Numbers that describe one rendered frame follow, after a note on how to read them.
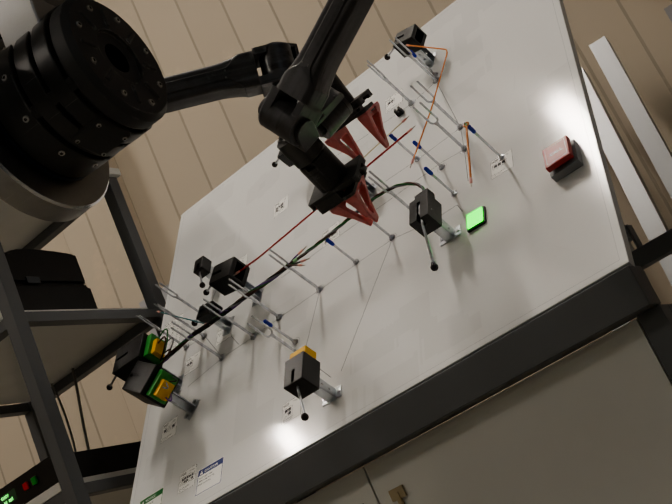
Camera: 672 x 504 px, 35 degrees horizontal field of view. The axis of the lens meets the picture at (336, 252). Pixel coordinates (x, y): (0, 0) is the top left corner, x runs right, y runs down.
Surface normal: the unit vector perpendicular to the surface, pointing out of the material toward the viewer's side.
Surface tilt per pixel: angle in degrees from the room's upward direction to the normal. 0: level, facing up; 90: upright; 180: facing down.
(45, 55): 93
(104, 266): 90
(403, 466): 90
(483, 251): 54
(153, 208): 90
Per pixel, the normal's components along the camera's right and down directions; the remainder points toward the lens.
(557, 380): -0.56, -0.03
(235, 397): -0.69, -0.54
